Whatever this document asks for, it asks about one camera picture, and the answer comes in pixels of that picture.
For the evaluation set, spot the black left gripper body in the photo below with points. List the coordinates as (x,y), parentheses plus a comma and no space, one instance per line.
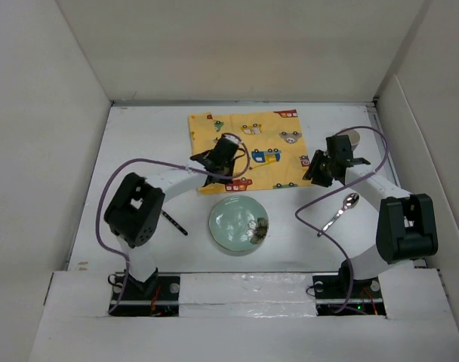
(227,167)

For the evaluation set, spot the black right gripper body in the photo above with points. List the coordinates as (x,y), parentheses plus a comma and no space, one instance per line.
(320,169)

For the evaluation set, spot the yellow cartoon print cloth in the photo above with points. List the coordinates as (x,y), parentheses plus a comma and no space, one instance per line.
(275,142)

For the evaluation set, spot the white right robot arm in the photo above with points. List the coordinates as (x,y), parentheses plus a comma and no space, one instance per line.
(406,226)

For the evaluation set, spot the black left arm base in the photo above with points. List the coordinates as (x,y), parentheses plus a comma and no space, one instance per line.
(157,298)

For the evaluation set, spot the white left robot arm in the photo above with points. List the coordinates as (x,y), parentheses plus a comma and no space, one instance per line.
(134,210)

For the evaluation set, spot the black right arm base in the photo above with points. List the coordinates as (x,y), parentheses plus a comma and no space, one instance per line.
(335,295)

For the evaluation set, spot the white lavender cup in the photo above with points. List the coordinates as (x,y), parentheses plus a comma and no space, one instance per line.
(354,137)

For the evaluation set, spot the silver spoon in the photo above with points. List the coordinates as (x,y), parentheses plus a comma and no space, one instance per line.
(349,202)

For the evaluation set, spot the light green floral plate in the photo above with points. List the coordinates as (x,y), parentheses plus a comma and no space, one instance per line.
(239,224)

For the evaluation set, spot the black handled fork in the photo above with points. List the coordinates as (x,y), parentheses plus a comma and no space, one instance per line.
(175,223)

